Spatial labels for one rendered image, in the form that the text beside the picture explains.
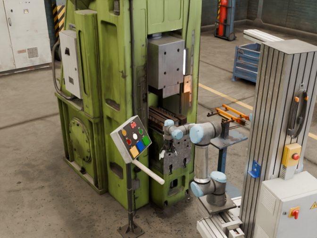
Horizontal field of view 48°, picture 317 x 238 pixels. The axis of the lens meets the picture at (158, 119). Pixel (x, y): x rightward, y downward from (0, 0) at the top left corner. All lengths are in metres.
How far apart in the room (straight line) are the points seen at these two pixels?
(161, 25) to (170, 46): 0.21
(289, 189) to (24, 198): 2.96
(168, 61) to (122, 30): 0.49
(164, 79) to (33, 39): 5.36
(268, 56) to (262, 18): 10.20
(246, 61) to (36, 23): 4.38
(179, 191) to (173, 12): 1.84
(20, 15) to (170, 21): 5.18
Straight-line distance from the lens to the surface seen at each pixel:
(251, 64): 7.17
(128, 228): 3.65
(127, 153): 2.92
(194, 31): 3.54
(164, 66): 3.19
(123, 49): 3.08
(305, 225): 2.48
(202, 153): 2.45
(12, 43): 8.15
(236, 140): 3.79
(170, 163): 3.61
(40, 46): 8.33
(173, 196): 3.91
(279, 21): 11.98
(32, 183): 4.53
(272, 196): 2.27
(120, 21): 3.05
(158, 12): 3.22
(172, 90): 3.34
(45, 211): 4.09
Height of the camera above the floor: 2.56
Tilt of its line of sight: 27 degrees down
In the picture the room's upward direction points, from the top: straight up
